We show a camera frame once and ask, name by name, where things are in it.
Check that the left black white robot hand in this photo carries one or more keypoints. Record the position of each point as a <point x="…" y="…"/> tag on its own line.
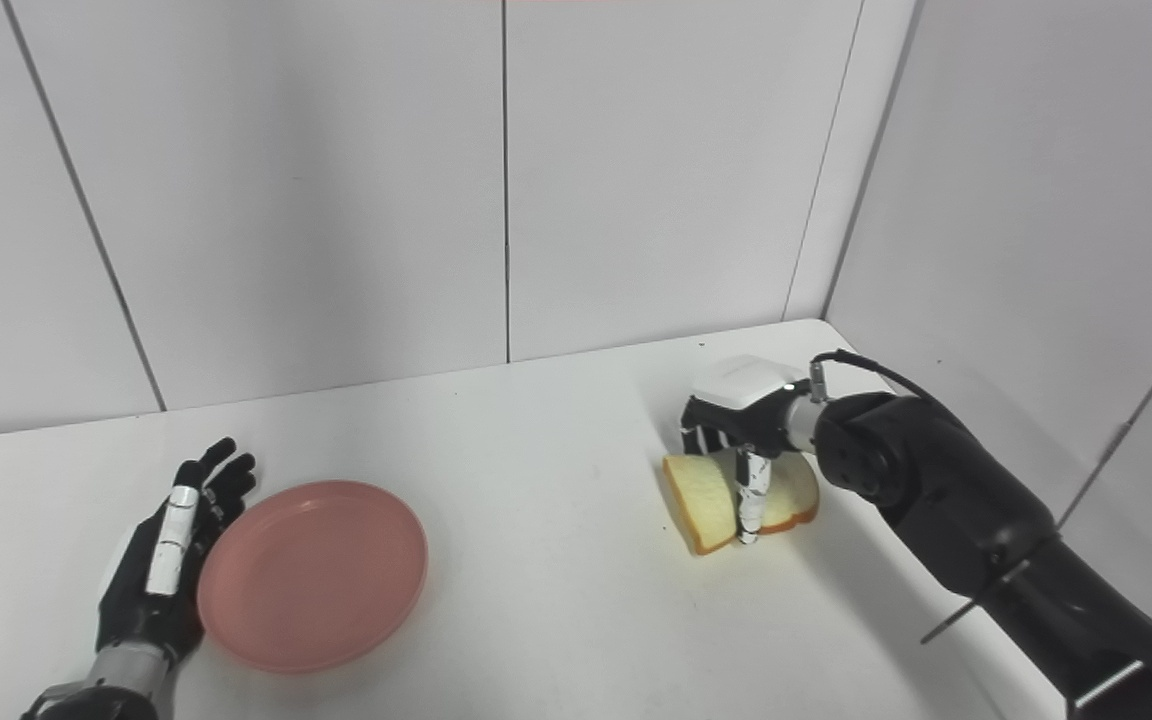
<point x="151" y="590"/>

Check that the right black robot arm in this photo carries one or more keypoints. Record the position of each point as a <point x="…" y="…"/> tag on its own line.
<point x="976" y="520"/>

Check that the slice of white bread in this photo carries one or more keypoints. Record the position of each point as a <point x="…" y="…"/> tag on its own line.
<point x="706" y="505"/>

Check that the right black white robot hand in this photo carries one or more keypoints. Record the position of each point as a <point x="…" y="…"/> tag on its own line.
<point x="746" y="400"/>

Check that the pink round plate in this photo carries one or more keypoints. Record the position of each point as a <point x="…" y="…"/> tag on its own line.
<point x="311" y="575"/>

